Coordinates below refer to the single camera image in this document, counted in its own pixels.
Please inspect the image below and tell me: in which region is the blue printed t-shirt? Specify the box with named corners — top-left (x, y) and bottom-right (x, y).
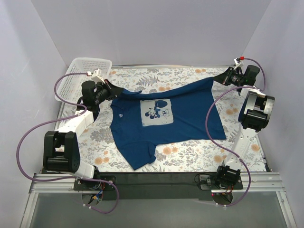
top-left (110, 77), bottom-right (226, 170)

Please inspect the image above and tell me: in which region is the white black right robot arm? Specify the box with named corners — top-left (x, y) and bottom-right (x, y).
top-left (214, 65), bottom-right (275, 189)

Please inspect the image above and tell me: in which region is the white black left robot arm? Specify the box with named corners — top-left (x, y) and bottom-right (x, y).
top-left (43, 80), bottom-right (124, 190)

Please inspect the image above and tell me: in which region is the white plastic basket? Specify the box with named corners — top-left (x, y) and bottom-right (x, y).
top-left (57, 57), bottom-right (112, 103)

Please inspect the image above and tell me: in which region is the floral patterned tablecloth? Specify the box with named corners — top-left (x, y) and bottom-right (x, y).
top-left (46, 67), bottom-right (271, 173)

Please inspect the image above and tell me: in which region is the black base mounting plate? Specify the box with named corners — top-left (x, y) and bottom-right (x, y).
top-left (74, 172), bottom-right (243, 200)

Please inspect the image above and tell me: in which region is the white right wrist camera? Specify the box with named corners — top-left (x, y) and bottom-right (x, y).
top-left (234, 56), bottom-right (245, 71)

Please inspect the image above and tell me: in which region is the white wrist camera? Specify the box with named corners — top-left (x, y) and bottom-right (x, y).
top-left (86, 68), bottom-right (105, 85)
top-left (234, 56), bottom-right (245, 71)

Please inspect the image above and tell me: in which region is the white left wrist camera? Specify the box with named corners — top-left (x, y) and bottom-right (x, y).
top-left (86, 68), bottom-right (105, 85)

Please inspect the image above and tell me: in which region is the aluminium frame rail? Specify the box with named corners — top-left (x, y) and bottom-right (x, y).
top-left (30, 172), bottom-right (285, 193)

